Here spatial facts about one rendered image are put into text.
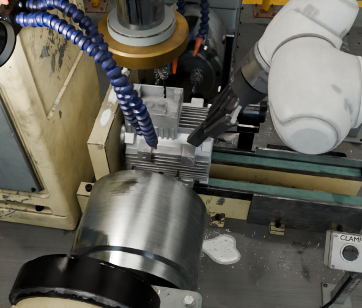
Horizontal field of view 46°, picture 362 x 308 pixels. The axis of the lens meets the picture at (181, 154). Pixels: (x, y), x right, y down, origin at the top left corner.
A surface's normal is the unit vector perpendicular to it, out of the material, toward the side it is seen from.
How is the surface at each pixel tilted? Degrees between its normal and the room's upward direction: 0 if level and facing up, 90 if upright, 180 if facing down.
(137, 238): 9
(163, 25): 0
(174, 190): 28
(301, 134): 94
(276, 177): 90
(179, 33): 0
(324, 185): 90
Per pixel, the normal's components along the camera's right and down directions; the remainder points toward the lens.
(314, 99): -0.21, -0.33
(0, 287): 0.00, -0.64
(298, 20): -0.50, -0.36
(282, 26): -0.82, -0.37
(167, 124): -0.14, 0.76
